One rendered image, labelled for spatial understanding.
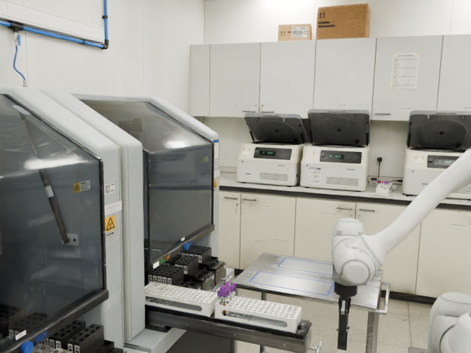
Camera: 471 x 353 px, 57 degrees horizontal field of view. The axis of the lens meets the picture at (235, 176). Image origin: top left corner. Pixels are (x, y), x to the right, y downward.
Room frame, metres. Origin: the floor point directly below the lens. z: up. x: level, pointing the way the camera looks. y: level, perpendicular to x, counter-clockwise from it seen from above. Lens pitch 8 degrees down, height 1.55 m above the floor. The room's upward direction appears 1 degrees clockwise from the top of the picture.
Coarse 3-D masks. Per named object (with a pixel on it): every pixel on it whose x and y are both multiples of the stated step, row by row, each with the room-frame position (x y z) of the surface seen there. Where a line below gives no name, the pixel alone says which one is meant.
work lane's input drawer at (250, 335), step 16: (160, 320) 1.51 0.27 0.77; (176, 320) 1.49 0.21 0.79; (192, 320) 1.47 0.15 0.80; (208, 320) 1.46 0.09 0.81; (224, 320) 1.44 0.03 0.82; (304, 320) 1.45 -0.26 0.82; (224, 336) 1.43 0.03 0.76; (240, 336) 1.41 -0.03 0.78; (256, 336) 1.39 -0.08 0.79; (272, 336) 1.37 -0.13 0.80; (288, 336) 1.36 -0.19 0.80; (304, 336) 1.35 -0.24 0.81; (304, 352) 1.33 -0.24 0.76
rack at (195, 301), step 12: (144, 288) 1.60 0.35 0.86; (156, 288) 1.60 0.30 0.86; (168, 288) 1.61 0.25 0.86; (180, 288) 1.61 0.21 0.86; (144, 300) 1.56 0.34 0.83; (156, 300) 1.57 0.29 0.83; (168, 300) 1.57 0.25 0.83; (180, 300) 1.50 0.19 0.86; (192, 300) 1.49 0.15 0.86; (204, 300) 1.49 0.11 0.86; (216, 300) 1.53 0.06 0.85; (192, 312) 1.49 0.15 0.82; (204, 312) 1.47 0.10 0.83
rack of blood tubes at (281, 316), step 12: (240, 300) 1.51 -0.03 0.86; (252, 300) 1.51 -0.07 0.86; (216, 312) 1.46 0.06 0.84; (240, 312) 1.43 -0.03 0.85; (252, 312) 1.41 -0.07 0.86; (264, 312) 1.42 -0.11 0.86; (276, 312) 1.42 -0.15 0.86; (288, 312) 1.41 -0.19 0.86; (300, 312) 1.43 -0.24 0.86; (264, 324) 1.40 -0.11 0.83; (276, 324) 1.43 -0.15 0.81; (288, 324) 1.37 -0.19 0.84
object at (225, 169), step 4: (220, 168) 4.63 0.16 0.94; (224, 168) 4.62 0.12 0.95; (228, 168) 4.60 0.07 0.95; (232, 168) 4.59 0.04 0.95; (236, 168) 4.57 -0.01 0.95; (224, 172) 4.61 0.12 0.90; (228, 172) 4.60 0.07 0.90; (232, 172) 4.59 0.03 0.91; (236, 172) 4.57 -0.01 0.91; (380, 176) 4.09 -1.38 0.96; (384, 176) 4.08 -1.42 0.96; (388, 176) 4.07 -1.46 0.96; (368, 180) 4.11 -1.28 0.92; (380, 180) 4.08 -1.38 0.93; (384, 180) 4.06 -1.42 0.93; (388, 180) 4.05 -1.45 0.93; (400, 184) 4.01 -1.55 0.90
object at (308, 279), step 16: (272, 256) 2.13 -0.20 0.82; (288, 256) 2.13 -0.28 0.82; (256, 272) 1.90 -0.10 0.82; (272, 272) 1.90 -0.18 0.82; (288, 272) 1.90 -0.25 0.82; (304, 272) 1.91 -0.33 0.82; (320, 272) 1.91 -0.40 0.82; (240, 288) 1.76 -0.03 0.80; (256, 288) 1.73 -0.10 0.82; (272, 288) 1.72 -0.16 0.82; (288, 288) 1.73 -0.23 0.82; (304, 288) 1.73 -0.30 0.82; (320, 288) 1.73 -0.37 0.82; (368, 288) 1.74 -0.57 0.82; (336, 304) 1.61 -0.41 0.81; (352, 304) 1.59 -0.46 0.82; (368, 304) 1.59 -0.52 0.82; (368, 320) 1.56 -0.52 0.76; (368, 336) 1.56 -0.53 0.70; (272, 352) 2.14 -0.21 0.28; (368, 352) 1.56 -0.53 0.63
